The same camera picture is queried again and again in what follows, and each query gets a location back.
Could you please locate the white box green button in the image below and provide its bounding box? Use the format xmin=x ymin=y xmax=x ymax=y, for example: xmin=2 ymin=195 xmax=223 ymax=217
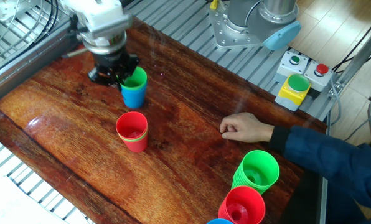
xmin=274 ymin=50 xmax=310 ymax=84

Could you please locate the grey aluminium post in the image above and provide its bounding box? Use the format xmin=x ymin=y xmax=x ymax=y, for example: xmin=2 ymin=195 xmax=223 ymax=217
xmin=327 ymin=18 xmax=371 ymax=98

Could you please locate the green cup stack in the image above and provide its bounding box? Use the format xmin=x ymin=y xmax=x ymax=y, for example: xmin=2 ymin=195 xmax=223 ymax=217
xmin=231 ymin=149 xmax=281 ymax=195

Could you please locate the blue trouser leg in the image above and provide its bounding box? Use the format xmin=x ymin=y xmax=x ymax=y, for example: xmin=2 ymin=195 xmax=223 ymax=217
xmin=325 ymin=183 xmax=371 ymax=224

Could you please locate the glossy wood grain board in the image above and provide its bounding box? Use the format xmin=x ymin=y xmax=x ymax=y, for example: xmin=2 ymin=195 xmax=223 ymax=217
xmin=0 ymin=15 xmax=328 ymax=224

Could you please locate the green plastic cup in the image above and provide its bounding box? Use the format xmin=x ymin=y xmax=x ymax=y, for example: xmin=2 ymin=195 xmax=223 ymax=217
xmin=118 ymin=129 xmax=149 ymax=144
xmin=120 ymin=65 xmax=149 ymax=91

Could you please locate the red cup stack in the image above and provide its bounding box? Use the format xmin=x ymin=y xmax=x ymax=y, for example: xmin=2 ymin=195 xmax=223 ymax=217
xmin=218 ymin=185 xmax=266 ymax=224

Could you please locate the person's right hand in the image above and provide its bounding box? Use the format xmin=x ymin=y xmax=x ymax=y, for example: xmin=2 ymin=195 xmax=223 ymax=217
xmin=219 ymin=112 xmax=275 ymax=144

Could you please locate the white box red button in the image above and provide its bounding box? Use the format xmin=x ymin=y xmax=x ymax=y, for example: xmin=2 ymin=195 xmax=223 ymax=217
xmin=303 ymin=60 xmax=334 ymax=93

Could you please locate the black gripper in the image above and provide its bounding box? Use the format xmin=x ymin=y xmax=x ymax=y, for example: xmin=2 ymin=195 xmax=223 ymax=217
xmin=87 ymin=48 xmax=140 ymax=90

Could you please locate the silver metal bracket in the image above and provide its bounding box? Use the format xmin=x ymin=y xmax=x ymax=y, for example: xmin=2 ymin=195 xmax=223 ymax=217
xmin=0 ymin=0 xmax=42 ymax=23

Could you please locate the red plastic cup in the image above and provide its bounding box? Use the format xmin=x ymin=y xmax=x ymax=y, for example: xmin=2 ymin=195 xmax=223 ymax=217
xmin=121 ymin=133 xmax=149 ymax=154
xmin=115 ymin=111 xmax=149 ymax=140

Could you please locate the yellow box green button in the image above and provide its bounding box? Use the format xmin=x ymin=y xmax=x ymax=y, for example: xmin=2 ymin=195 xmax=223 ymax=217
xmin=274 ymin=73 xmax=312 ymax=112

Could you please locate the white paper stack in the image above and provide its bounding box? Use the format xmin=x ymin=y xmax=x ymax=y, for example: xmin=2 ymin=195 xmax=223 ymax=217
xmin=0 ymin=175 xmax=70 ymax=224

